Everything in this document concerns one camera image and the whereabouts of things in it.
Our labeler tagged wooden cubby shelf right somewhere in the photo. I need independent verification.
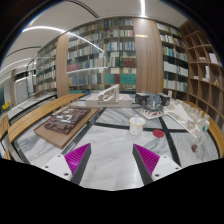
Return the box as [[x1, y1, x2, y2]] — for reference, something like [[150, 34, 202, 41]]
[[180, 20, 224, 129]]

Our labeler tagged wooden slatted curved bench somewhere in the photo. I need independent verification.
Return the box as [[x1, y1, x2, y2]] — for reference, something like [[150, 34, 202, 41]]
[[0, 93, 85, 142]]

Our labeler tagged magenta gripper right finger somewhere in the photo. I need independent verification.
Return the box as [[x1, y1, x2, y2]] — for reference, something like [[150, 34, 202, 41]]
[[132, 143, 183, 186]]

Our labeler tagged left glass bookshelf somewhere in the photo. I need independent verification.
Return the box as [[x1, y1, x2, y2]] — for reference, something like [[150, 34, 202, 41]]
[[27, 39, 57, 95]]

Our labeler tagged brown architectural model board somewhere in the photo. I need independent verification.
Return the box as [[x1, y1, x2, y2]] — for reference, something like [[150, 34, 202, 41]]
[[34, 106, 99, 149]]

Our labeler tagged clear water bottle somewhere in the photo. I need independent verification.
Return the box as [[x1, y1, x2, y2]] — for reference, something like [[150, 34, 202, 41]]
[[191, 121, 210, 152]]

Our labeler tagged red round coaster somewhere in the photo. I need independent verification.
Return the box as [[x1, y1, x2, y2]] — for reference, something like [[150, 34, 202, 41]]
[[153, 129, 164, 138]]

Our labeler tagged white polka dot cup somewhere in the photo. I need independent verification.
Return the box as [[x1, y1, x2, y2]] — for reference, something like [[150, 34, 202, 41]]
[[129, 115, 145, 136]]

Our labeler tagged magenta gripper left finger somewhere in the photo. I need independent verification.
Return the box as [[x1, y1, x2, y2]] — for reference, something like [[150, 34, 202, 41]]
[[43, 142, 92, 186]]

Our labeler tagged white stepped model right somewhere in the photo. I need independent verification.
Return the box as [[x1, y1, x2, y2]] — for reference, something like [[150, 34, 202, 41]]
[[164, 100, 210, 138]]

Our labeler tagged right book wall shelf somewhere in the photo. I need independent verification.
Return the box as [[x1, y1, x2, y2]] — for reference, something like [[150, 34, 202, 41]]
[[156, 22, 189, 100]]

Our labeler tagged large central bookshelf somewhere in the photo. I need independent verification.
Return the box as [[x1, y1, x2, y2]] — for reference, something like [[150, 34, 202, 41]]
[[67, 18, 137, 94]]

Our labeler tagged white building model centre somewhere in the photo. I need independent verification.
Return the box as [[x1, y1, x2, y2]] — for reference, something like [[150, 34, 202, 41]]
[[85, 84, 132, 108]]

